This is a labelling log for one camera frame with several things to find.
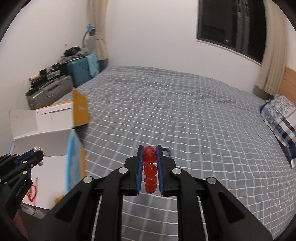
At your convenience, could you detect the blue desk lamp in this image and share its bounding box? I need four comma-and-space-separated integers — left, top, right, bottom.
81, 24, 96, 50

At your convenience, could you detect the brown bedside cabinet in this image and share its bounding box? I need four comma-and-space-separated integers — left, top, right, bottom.
253, 85, 273, 100

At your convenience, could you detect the blue and yellow cardboard box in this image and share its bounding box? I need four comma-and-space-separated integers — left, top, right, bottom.
9, 89, 89, 211

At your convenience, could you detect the red bead bracelet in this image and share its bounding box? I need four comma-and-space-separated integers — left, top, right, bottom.
143, 146, 159, 194

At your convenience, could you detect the black bag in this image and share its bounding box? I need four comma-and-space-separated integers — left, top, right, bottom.
62, 46, 88, 58

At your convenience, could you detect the teal suitcase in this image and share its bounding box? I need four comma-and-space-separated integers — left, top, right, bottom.
67, 54, 100, 88

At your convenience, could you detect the grey plastic case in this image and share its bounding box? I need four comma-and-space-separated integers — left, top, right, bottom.
26, 75, 74, 110

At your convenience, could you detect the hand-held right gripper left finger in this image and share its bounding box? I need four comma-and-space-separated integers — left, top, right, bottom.
29, 145, 144, 241

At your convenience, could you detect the wooden headboard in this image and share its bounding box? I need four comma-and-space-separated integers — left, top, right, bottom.
279, 66, 296, 105

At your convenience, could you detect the grey checked bed sheet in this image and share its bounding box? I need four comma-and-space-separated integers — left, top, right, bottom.
22, 65, 296, 241

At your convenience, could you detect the red cord bracelet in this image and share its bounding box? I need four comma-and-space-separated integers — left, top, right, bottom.
26, 177, 38, 205

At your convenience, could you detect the blue plaid pillow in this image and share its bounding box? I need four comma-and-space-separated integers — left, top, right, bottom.
260, 94, 296, 168

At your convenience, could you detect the white pearl bracelet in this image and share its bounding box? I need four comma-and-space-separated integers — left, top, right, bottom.
33, 146, 44, 167

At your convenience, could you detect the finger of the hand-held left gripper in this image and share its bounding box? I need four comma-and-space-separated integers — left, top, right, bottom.
0, 150, 36, 168
0, 151, 45, 185

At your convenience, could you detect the stack of dark boxes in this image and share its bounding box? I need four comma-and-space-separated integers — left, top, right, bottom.
29, 62, 67, 81

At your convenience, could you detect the dark window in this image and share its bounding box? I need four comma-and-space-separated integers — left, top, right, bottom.
196, 0, 266, 65

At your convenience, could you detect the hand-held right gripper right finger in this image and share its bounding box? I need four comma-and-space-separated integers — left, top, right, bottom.
157, 145, 273, 241

